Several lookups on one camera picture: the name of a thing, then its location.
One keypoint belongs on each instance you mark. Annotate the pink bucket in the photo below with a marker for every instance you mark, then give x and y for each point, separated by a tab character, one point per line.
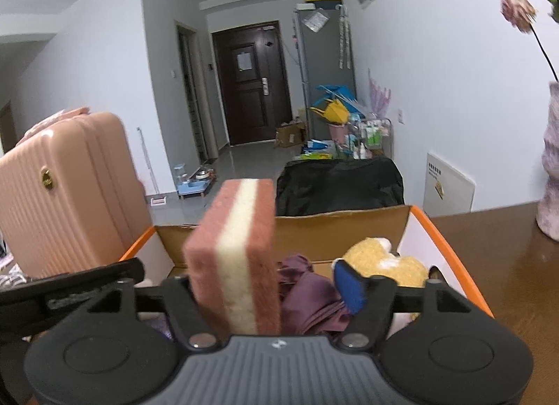
337	132

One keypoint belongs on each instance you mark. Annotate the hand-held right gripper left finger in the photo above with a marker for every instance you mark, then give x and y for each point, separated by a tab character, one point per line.
183	300

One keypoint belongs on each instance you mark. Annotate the grey refrigerator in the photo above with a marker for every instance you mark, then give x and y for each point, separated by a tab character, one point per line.
323	60

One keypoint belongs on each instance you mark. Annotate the small white floor tray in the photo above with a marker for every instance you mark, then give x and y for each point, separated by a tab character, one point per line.
159	201

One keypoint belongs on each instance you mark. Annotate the pink ribbed suitcase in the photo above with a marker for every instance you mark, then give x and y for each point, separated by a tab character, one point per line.
74	195

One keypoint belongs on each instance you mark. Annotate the dried pink flowers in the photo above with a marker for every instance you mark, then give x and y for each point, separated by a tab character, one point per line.
519	10

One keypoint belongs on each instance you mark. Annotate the yellow bag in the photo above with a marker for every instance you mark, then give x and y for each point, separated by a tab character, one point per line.
334	111

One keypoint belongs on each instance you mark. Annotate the dark brown entrance door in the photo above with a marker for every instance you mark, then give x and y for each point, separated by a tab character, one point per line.
255	95

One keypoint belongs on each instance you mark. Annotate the side doorway frame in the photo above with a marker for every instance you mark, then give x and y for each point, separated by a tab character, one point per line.
192	95

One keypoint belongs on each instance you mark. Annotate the yellow plush dog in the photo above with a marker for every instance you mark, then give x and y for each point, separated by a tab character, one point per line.
384	263

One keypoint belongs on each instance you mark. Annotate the purple satin cloth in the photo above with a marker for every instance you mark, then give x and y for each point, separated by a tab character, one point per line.
310	296

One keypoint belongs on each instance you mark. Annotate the white folded umbrella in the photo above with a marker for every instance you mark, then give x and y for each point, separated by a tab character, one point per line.
345	36

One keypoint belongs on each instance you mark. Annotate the clear plastic bag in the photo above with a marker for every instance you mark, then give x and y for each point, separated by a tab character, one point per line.
316	20

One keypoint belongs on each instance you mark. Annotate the pink textured vase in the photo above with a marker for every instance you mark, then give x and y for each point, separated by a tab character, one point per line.
551	169

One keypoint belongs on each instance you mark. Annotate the green packet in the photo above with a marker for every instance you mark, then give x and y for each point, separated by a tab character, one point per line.
316	155

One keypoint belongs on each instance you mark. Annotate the orange-edged cardboard box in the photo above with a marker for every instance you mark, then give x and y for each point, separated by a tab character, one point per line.
340	230

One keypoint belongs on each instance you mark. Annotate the brown sponge block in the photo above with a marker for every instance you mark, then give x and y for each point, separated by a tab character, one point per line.
231	256

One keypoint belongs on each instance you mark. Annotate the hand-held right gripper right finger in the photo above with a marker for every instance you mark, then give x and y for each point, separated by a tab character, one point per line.
349	287

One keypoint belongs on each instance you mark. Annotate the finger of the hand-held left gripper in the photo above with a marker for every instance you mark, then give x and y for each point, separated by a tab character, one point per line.
87	276

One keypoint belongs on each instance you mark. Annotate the blue folded frame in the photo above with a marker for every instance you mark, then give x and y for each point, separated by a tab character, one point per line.
336	93

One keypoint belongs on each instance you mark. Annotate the black fabric chair back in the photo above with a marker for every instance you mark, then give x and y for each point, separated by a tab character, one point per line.
340	186

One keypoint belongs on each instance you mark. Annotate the purple feather wings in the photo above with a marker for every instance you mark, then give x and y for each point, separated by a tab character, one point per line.
379	95

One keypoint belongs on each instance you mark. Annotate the brown cardboard floor box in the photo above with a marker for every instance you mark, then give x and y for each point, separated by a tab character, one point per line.
290	135

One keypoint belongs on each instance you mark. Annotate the white paper notice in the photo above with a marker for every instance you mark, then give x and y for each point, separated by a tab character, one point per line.
244	61

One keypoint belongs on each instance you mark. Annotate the blue pet feeder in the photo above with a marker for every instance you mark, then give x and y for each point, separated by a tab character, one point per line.
192	186

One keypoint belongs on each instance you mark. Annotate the purple knitted cloth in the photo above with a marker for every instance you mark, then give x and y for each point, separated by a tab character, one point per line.
160	326

